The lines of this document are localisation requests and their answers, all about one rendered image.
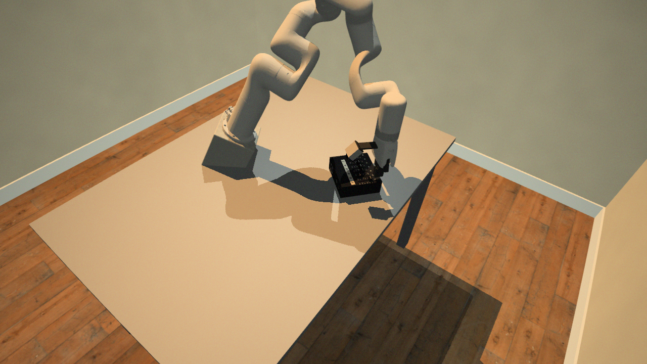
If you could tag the black lighting desk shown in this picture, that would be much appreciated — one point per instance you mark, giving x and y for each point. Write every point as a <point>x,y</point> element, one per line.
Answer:
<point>354,178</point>

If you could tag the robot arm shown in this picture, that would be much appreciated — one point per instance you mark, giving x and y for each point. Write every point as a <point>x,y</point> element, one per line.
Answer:
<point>267,74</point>

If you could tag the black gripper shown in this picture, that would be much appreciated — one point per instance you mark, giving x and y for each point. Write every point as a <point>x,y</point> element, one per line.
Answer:
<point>385,153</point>

